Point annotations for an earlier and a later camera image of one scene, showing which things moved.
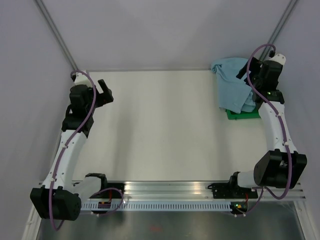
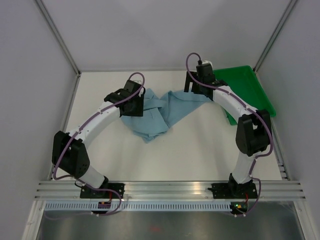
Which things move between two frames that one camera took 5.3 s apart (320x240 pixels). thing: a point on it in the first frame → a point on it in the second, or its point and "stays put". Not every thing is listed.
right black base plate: [231, 190] stays put
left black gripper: [105, 97] → [139, 112]
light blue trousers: [234, 94] → [161, 112]
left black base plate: [115, 194] stays put
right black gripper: [254, 67] → [194, 89]
